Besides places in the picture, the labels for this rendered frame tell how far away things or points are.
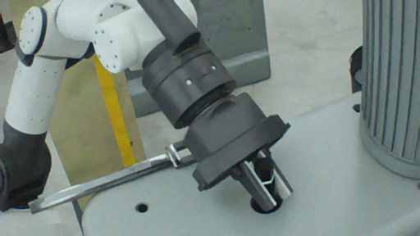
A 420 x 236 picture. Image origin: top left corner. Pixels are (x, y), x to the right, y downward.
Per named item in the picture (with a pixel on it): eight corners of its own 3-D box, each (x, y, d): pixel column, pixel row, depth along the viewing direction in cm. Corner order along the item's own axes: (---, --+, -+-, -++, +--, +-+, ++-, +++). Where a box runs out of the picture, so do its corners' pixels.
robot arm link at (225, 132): (275, 147, 76) (216, 73, 78) (301, 115, 67) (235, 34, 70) (194, 201, 71) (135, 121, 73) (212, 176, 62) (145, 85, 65)
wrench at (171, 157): (34, 220, 72) (31, 216, 71) (28, 200, 74) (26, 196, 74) (206, 159, 77) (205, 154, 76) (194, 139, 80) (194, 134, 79)
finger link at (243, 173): (269, 210, 68) (237, 168, 70) (278, 202, 66) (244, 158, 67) (258, 218, 68) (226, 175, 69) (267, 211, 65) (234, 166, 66)
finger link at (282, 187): (290, 193, 66) (257, 150, 68) (281, 201, 69) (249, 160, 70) (301, 185, 67) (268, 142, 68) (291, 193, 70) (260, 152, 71)
